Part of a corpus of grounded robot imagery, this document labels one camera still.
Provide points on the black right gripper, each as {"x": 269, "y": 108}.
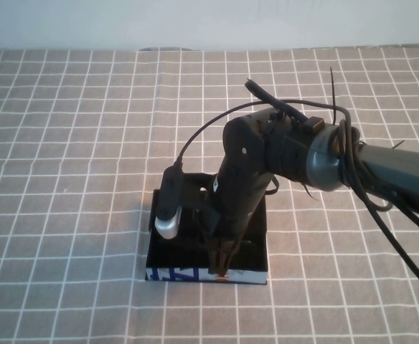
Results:
{"x": 236, "y": 204}

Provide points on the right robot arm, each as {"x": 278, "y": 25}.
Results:
{"x": 322, "y": 165}

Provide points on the black printed glasses case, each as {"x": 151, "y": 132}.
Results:
{"x": 256, "y": 258}

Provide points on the grey white checkered tablecloth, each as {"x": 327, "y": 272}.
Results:
{"x": 69, "y": 143}

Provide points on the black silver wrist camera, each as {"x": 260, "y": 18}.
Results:
{"x": 169, "y": 200}

